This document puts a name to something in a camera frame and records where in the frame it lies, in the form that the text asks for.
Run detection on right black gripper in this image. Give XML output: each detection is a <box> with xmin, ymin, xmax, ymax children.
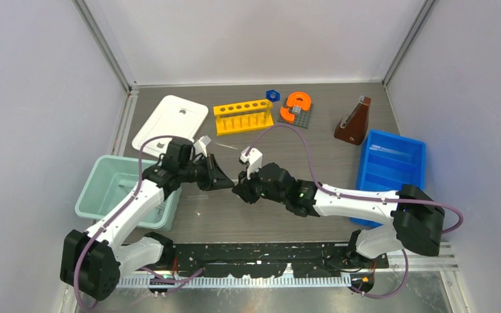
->
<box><xmin>232</xmin><ymin>164</ymin><xmax>288</xmax><ymax>205</ymax></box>

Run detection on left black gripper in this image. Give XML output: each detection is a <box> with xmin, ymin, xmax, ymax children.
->
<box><xmin>179</xmin><ymin>153</ymin><xmax>234</xmax><ymax>192</ymax></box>

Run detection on thin glass rod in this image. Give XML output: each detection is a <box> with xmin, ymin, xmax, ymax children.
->
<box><xmin>216</xmin><ymin>143</ymin><xmax>239</xmax><ymax>150</ymax></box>

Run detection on metal crucible tongs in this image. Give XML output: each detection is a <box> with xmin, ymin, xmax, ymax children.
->
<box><xmin>155</xmin><ymin>201</ymin><xmax>172</xmax><ymax>216</ymax></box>

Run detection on blue hexagonal nut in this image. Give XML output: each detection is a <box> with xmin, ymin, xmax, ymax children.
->
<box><xmin>266</xmin><ymin>89</ymin><xmax>281</xmax><ymax>102</ymax></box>

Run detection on glass stirring rod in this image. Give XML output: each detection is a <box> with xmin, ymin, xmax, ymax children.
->
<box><xmin>370</xmin><ymin>145</ymin><xmax>408</xmax><ymax>155</ymax></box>

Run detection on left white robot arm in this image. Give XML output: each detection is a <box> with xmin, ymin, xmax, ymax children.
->
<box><xmin>59</xmin><ymin>136</ymin><xmax>234</xmax><ymax>301</ymax></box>

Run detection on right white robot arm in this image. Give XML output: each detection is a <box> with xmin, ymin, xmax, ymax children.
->
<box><xmin>232</xmin><ymin>163</ymin><xmax>444</xmax><ymax>268</ymax></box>

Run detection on yellow test tube rack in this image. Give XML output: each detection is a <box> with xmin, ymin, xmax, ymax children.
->
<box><xmin>213</xmin><ymin>99</ymin><xmax>274</xmax><ymax>136</ymax></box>

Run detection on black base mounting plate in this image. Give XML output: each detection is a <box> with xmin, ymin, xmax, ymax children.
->
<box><xmin>158</xmin><ymin>242</ymin><xmax>389</xmax><ymax>278</ymax></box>

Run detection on white plastic lid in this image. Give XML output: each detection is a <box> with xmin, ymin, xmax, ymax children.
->
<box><xmin>132</xmin><ymin>95</ymin><xmax>209</xmax><ymax>157</ymax></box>

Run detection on orange curved block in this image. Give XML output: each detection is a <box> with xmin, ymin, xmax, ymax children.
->
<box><xmin>279</xmin><ymin>91</ymin><xmax>313</xmax><ymax>128</ymax></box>

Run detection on teal plastic bin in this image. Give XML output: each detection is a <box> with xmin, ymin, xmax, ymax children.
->
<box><xmin>75</xmin><ymin>155</ymin><xmax>182</xmax><ymax>231</ymax></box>

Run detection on brown wedge stand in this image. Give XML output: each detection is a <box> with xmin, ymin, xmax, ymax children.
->
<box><xmin>334</xmin><ymin>96</ymin><xmax>371</xmax><ymax>145</ymax></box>

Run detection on blue plastic bin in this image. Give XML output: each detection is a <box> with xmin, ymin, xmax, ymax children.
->
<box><xmin>350</xmin><ymin>129</ymin><xmax>427</xmax><ymax>229</ymax></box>

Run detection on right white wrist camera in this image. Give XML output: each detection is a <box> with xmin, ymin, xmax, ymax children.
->
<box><xmin>239</xmin><ymin>147</ymin><xmax>263</xmax><ymax>180</ymax></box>

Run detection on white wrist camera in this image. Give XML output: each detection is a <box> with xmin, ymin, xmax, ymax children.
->
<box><xmin>193</xmin><ymin>135</ymin><xmax>211</xmax><ymax>158</ymax></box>
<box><xmin>239</xmin><ymin>147</ymin><xmax>263</xmax><ymax>180</ymax></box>

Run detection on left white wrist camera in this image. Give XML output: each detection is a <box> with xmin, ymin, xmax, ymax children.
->
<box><xmin>193</xmin><ymin>135</ymin><xmax>211</xmax><ymax>158</ymax></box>

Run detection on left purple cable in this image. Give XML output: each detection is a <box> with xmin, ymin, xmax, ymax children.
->
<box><xmin>73</xmin><ymin>135</ymin><xmax>191</xmax><ymax>313</ymax></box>

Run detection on purple cable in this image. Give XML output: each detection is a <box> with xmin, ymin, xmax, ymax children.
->
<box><xmin>243</xmin><ymin>124</ymin><xmax>465</xmax><ymax>300</ymax></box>
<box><xmin>73</xmin><ymin>135</ymin><xmax>191</xmax><ymax>313</ymax></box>

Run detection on grey studded base plate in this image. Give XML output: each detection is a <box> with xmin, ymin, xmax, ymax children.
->
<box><xmin>277</xmin><ymin>98</ymin><xmax>314</xmax><ymax>128</ymax></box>

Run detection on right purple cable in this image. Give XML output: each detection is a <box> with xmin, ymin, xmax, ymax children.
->
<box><xmin>243</xmin><ymin>124</ymin><xmax>465</xmax><ymax>300</ymax></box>

